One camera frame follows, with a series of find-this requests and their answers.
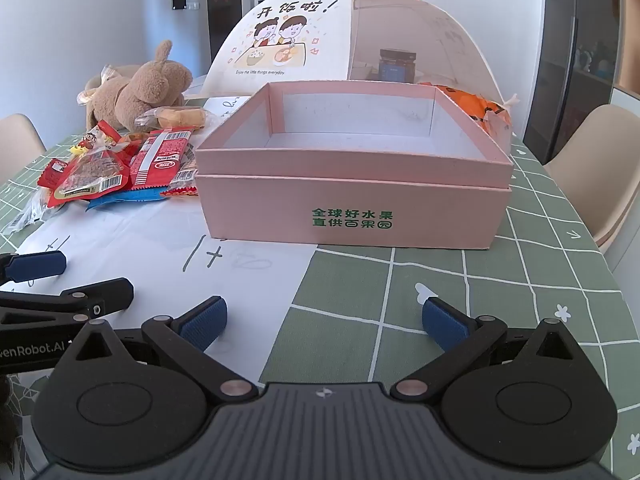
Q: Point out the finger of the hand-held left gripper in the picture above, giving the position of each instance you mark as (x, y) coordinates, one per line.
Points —
(110, 295)
(40, 266)

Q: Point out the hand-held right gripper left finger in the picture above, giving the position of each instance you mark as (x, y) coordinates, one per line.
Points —
(202, 327)

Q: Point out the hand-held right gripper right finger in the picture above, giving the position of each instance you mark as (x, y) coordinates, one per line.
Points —
(445, 322)

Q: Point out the blue snack packet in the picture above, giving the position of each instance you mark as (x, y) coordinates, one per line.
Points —
(125, 198)

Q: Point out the red triangular snack packet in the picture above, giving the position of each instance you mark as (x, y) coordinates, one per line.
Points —
(92, 175)

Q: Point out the red white snack packet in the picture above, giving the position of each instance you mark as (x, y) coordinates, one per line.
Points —
(160, 157)

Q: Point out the pink cardboard box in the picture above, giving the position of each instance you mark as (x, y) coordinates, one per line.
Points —
(350, 210)

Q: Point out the green checkered tablecloth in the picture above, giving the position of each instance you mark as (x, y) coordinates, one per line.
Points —
(450, 270)

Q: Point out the clear snack packet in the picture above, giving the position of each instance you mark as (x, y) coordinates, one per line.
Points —
(27, 210)

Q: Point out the white drawn paper sheet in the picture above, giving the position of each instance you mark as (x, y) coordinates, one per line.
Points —
(150, 240)

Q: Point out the small orange snack packet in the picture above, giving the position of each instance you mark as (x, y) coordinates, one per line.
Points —
(180, 190)

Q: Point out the sausage snack packet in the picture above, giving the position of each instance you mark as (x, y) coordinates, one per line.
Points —
(95, 136)

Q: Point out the brown plush toy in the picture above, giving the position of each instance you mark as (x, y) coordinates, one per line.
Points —
(150, 80)

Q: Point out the orange plastic bag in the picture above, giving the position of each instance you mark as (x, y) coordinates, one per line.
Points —
(475, 105)

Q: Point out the dark glass jar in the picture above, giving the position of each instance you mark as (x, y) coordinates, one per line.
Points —
(396, 67)

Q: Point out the dark door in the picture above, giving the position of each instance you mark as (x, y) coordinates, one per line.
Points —
(227, 10)

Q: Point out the glass door cabinet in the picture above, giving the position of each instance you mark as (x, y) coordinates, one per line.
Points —
(565, 35)

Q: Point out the illustrated white poster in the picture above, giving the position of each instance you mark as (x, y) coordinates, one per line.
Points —
(300, 25)

